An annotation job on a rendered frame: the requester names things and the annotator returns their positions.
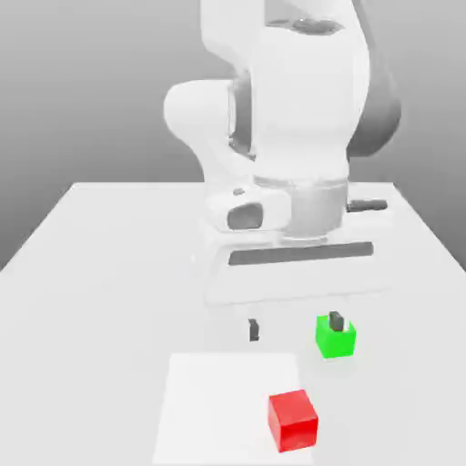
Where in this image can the small green cube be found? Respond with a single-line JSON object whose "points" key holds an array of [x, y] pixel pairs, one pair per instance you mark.
{"points": [[335, 344]]}

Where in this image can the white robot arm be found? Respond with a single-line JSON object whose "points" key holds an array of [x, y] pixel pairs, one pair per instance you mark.
{"points": [[305, 109]]}

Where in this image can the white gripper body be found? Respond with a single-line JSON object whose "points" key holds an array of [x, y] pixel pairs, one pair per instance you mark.
{"points": [[298, 276]]}

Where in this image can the small red cube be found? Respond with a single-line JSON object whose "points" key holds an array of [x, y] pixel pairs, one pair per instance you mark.
{"points": [[293, 422]]}

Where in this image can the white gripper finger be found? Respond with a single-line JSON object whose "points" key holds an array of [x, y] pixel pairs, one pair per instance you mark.
{"points": [[336, 320], [253, 329]]}

